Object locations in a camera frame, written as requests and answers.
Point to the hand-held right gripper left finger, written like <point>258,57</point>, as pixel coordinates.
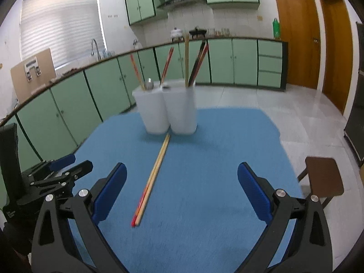
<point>112,193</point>

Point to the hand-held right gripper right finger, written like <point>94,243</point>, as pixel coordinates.
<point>253,196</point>

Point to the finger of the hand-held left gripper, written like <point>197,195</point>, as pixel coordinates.
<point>61,161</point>
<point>79,170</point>

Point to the red-patterned wooden chopstick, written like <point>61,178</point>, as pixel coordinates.
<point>202,59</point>
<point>150,177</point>
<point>197,62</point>
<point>167,64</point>
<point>136,71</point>
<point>155,175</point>

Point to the white plastic utensil holder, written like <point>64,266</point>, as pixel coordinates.
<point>179,111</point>

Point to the silver spoon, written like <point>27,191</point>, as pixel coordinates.
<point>149,85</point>

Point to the blue tablecloth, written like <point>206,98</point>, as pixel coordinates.
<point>199,176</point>

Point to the brown stool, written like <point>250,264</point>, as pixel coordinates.
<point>324,176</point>

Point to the brown cardboard panel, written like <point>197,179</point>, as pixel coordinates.
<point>18,82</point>

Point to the chrome kitchen faucet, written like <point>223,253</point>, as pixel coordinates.
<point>95,45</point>

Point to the green base kitchen cabinets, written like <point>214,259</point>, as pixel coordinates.
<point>244,62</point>

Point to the white window blind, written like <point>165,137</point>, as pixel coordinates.
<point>59,25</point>

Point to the white lidded pot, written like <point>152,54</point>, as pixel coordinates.
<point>176,33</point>

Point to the row of glass jars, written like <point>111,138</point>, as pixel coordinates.
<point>219,32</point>

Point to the green bottle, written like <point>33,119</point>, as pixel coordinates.
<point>276,30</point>

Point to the plain wooden door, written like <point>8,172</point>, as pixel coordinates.
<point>337,48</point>

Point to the black wok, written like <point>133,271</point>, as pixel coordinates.
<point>198,32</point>

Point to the dark range hood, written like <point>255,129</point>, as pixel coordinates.
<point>182,2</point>

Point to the white metal bracket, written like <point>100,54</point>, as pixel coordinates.
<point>31,64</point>

